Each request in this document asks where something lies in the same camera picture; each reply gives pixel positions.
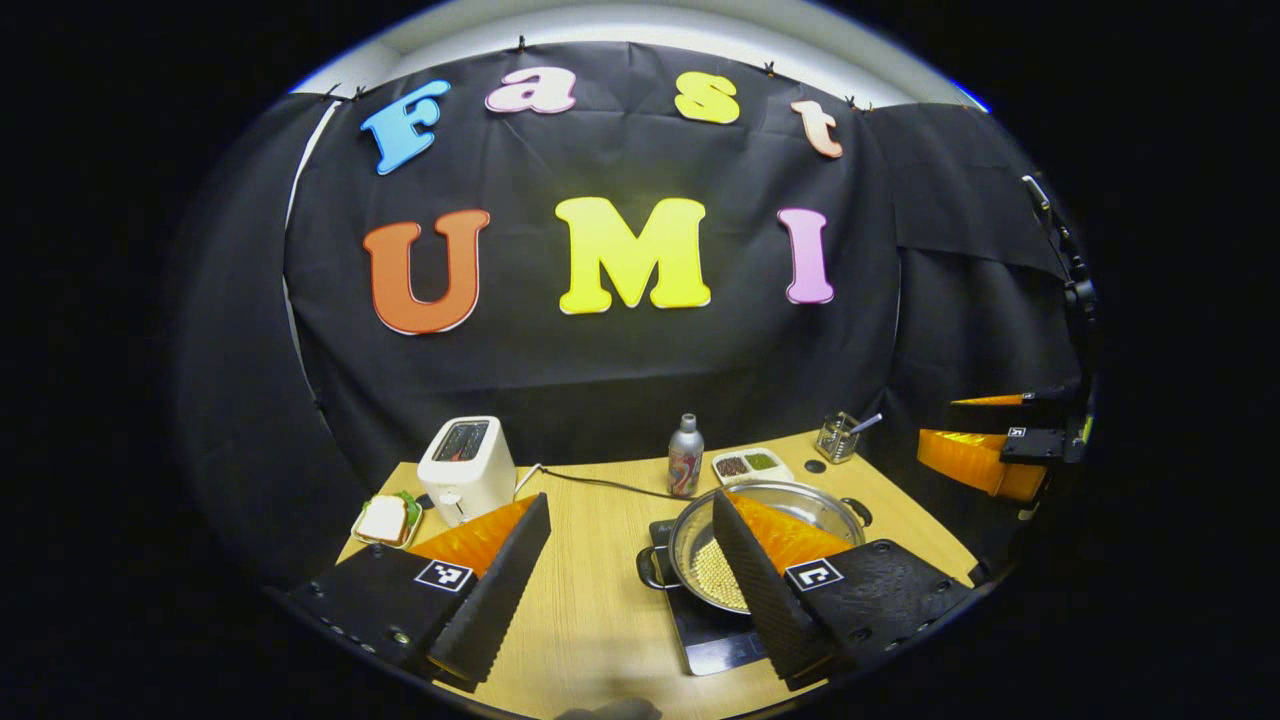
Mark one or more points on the white rectangular plate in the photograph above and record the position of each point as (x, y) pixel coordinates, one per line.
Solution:
(410, 538)

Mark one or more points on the black metal stand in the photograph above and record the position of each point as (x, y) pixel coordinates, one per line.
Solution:
(1075, 280)

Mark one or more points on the black induction cooktop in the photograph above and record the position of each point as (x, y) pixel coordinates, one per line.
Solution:
(715, 645)

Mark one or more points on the silver printed bottle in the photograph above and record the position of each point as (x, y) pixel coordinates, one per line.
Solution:
(686, 460)

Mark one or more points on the stainless steel pot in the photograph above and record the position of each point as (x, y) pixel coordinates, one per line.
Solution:
(695, 545)

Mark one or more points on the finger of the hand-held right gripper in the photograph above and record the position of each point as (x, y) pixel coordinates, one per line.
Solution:
(970, 460)
(1045, 398)

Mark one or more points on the pile of soybeans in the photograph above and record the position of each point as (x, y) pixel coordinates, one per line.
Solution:
(725, 580)

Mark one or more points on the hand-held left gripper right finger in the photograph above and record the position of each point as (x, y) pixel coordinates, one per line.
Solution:
(760, 600)

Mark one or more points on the white toaster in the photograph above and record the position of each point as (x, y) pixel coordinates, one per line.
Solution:
(480, 480)

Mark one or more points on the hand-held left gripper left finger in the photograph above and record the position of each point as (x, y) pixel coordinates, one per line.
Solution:
(495, 595)

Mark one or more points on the white divided seasoning dish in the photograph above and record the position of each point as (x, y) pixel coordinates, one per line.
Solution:
(750, 478)

